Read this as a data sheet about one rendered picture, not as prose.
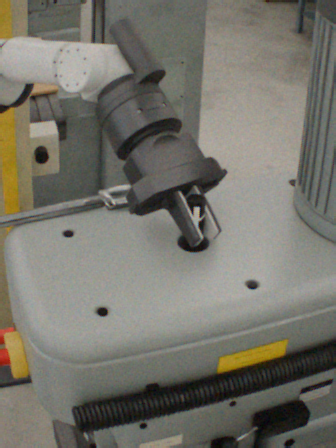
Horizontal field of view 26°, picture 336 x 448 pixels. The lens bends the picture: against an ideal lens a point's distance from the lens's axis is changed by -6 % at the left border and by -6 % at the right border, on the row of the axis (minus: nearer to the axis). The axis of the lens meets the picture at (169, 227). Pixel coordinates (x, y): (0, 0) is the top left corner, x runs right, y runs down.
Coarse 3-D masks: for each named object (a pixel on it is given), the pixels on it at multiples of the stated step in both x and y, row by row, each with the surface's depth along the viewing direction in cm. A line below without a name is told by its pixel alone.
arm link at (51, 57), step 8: (48, 48) 97; (56, 48) 96; (64, 48) 96; (48, 56) 96; (56, 56) 96; (48, 64) 96; (56, 64) 96; (48, 72) 96; (56, 72) 96; (48, 80) 98; (56, 80) 97
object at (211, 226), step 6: (198, 186) 87; (192, 192) 87; (198, 192) 86; (204, 192) 88; (186, 198) 89; (210, 210) 86; (210, 216) 86; (204, 222) 87; (210, 222) 86; (216, 222) 86; (204, 228) 87; (210, 228) 86; (216, 228) 86; (210, 234) 87; (216, 234) 86
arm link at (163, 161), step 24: (144, 96) 87; (120, 120) 87; (144, 120) 86; (168, 120) 87; (120, 144) 87; (144, 144) 86; (168, 144) 87; (192, 144) 88; (144, 168) 85; (168, 168) 85; (192, 168) 86; (216, 168) 87; (144, 192) 83; (168, 192) 85
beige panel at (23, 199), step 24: (0, 0) 230; (24, 0) 233; (0, 24) 235; (24, 24) 239; (0, 120) 256; (24, 120) 261; (0, 144) 262; (24, 144) 267; (0, 168) 268; (24, 168) 273; (0, 192) 274; (24, 192) 279; (0, 240) 287; (0, 264) 293; (0, 288) 300; (0, 312) 307; (0, 384) 308
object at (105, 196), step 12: (108, 192) 95; (120, 192) 96; (60, 204) 92; (72, 204) 93; (84, 204) 93; (96, 204) 93; (108, 204) 93; (120, 204) 93; (0, 216) 90; (12, 216) 90; (24, 216) 90; (36, 216) 90; (48, 216) 91; (0, 228) 89
